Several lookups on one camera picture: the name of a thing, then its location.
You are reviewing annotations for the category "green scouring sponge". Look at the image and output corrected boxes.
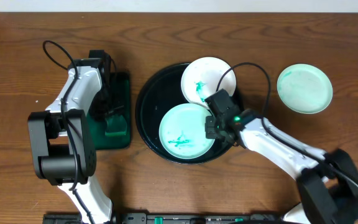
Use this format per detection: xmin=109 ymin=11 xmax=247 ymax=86
xmin=105 ymin=114 xmax=127 ymax=137

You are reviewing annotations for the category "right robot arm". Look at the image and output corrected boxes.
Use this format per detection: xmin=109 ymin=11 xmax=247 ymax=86
xmin=205 ymin=90 xmax=358 ymax=223

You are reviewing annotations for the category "black rectangular water tray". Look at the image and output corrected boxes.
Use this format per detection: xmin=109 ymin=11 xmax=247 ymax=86
xmin=87 ymin=72 xmax=132 ymax=150

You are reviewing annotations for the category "black round tray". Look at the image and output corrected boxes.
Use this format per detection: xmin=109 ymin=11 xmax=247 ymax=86
xmin=135 ymin=63 xmax=231 ymax=164

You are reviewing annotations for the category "mint plate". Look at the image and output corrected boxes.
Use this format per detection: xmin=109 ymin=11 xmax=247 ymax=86
xmin=277 ymin=63 xmax=333 ymax=114
xmin=158 ymin=103 xmax=214 ymax=159

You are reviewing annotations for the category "white plate with green stain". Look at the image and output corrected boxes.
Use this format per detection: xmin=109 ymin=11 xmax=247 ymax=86
xmin=181 ymin=57 xmax=230 ymax=109

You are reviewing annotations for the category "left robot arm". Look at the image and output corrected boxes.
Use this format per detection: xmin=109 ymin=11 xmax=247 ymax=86
xmin=27 ymin=50 xmax=124 ymax=223

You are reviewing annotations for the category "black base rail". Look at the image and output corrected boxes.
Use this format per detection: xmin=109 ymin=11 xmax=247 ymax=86
xmin=42 ymin=212 xmax=291 ymax=224

